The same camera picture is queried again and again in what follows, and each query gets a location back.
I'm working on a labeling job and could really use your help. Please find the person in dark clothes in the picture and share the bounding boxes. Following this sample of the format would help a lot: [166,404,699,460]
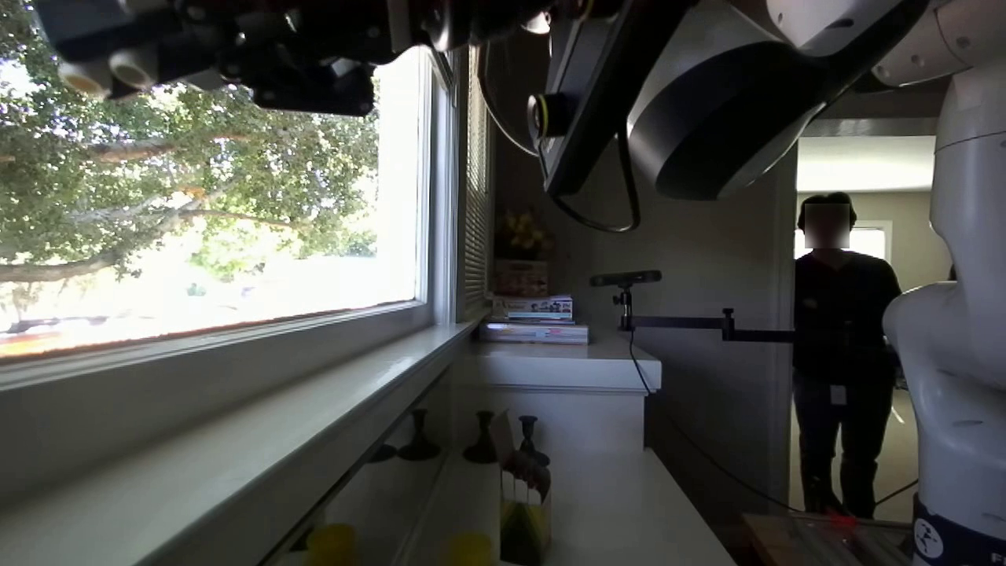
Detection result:
[790,189,906,523]

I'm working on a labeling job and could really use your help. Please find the white window sill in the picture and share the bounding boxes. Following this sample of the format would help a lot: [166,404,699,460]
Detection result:
[0,310,488,566]

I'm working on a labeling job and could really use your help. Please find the dark bottles on counter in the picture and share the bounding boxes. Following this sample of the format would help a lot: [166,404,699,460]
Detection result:
[498,449,557,566]

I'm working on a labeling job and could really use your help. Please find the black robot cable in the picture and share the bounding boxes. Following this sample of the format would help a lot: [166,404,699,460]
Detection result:
[474,40,646,239]

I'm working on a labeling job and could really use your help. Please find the white cabinet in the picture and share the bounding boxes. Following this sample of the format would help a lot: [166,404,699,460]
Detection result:
[474,336,666,455]

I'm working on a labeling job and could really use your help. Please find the thin black camera cable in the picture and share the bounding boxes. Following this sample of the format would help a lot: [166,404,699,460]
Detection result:
[627,329,666,403]

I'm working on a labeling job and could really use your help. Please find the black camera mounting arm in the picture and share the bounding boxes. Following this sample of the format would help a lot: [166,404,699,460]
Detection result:
[627,304,800,346]

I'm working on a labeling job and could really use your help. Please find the green tree outside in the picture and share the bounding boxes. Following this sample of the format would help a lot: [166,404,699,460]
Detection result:
[0,0,387,307]

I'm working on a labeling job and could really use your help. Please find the yellow cup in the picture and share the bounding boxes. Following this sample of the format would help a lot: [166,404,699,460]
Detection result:
[305,517,361,566]

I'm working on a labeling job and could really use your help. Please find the black bar camera on stand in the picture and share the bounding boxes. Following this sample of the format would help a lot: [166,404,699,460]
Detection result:
[589,268,666,336]

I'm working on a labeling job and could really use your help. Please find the yellow green ball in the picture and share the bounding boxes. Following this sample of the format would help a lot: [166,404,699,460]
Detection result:
[446,524,498,566]

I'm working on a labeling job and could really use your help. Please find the white window frame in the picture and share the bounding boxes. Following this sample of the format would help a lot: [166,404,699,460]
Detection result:
[413,51,467,329]

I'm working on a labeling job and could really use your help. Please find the thick book with coloured cover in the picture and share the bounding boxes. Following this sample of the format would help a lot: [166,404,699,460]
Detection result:
[492,292,580,324]

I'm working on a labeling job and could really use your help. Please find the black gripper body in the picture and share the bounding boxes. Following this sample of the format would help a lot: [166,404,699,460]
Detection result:
[187,0,443,70]

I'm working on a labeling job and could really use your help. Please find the small window slatted blinds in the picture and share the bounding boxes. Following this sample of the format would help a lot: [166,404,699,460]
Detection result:
[455,59,498,320]

